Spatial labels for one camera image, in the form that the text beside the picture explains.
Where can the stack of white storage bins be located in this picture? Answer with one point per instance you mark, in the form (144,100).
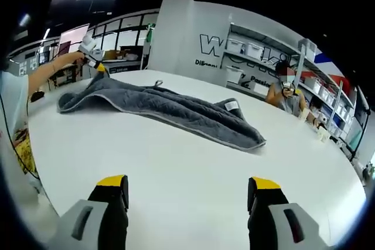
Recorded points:
(255,49)

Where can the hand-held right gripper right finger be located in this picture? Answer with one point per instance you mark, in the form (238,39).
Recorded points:
(263,217)

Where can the grey counter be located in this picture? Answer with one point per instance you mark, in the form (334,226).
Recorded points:
(123,65)

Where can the person's left hand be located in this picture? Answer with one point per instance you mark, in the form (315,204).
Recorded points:
(80,57)

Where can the white table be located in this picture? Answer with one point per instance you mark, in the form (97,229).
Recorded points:
(175,171)

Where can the grey towel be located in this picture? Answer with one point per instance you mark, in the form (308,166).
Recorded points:
(175,109)

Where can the cardboard box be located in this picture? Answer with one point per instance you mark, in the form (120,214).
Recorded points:
(111,54)

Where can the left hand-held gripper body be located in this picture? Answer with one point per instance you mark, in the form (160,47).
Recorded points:
(89,48)

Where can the large display screen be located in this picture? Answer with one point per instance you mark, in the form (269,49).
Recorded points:
(74,39)

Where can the grey metal shelving unit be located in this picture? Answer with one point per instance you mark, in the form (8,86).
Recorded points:
(301,56)

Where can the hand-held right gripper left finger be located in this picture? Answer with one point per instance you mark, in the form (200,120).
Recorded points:
(111,212)

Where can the green hanging cloth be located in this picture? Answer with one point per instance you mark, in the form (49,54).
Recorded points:
(150,33)

